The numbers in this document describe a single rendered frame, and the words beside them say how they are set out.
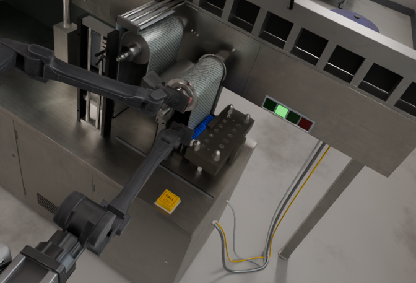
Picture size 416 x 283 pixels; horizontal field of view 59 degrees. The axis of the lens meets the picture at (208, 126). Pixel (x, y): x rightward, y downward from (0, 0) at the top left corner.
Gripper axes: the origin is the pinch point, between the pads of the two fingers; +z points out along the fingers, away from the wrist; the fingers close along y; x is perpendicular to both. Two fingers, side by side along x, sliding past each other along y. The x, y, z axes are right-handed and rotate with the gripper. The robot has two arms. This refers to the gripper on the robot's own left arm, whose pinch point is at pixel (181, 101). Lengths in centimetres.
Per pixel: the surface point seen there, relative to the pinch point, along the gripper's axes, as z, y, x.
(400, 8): 569, 93, 315
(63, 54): 23, -73, -9
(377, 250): 161, 139, -30
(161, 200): 5.1, 11.5, -39.0
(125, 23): -10.3, -31.4, 15.9
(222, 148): 23.7, 19.9, -9.9
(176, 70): 15.7, -13.7, 10.2
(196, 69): 9.3, -3.9, 14.7
